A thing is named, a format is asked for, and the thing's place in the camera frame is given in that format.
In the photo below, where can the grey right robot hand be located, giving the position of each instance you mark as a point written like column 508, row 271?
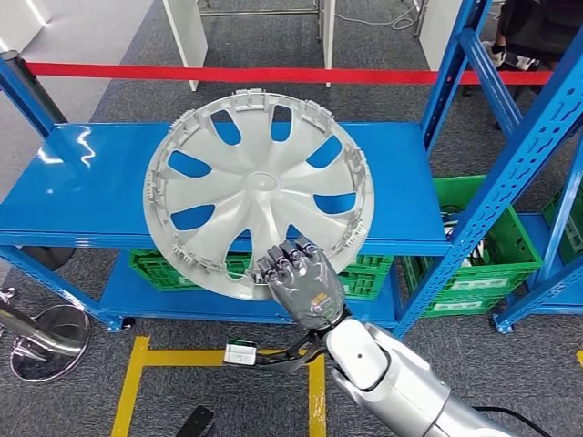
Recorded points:
column 305, row 289

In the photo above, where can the grey plastic wheel hubcap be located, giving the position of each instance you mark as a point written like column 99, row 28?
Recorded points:
column 255, row 181

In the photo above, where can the wide blue metal shelf rack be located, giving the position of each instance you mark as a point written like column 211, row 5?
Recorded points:
column 90, row 193

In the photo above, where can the large green plastic crate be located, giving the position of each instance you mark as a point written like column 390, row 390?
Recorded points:
column 455, row 190

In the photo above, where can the red barrier tape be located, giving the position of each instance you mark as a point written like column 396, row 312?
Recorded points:
column 227, row 74

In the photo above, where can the white table with metal bar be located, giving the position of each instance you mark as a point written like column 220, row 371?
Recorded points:
column 186, row 36

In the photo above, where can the white table panel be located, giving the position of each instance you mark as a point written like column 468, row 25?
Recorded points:
column 439, row 36

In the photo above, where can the chrome stanchion with round base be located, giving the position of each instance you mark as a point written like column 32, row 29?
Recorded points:
column 50, row 356

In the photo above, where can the person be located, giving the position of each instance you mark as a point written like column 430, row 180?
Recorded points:
column 532, row 30

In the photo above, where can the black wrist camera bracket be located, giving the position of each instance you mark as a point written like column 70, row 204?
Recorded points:
column 291, row 362

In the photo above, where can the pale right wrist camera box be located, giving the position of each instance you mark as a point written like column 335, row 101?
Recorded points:
column 240, row 354

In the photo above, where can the black stanchion post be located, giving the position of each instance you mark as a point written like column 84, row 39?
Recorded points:
column 47, row 96

